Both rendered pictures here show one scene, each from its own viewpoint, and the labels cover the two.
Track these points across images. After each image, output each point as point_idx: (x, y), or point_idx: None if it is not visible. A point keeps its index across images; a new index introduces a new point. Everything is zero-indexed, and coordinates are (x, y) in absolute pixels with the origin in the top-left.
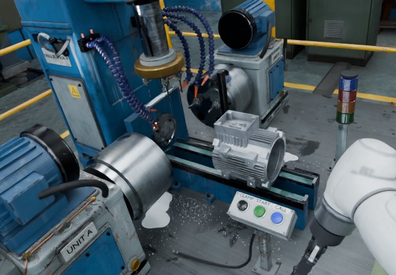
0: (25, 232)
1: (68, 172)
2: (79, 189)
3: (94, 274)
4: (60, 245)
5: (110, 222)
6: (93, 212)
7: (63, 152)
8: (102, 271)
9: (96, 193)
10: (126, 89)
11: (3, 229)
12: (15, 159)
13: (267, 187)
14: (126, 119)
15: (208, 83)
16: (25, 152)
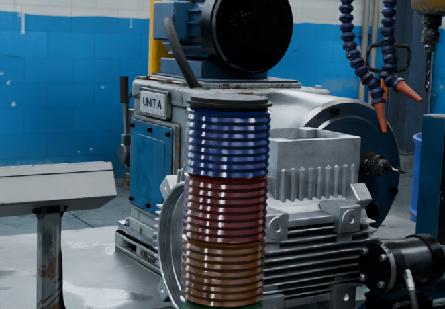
0: (171, 65)
1: (201, 28)
2: (222, 79)
3: (148, 167)
4: (146, 87)
5: (183, 131)
6: (173, 88)
7: (210, 0)
8: (152, 177)
9: (203, 83)
10: None
11: (164, 42)
12: None
13: (157, 285)
14: (438, 114)
15: None
16: None
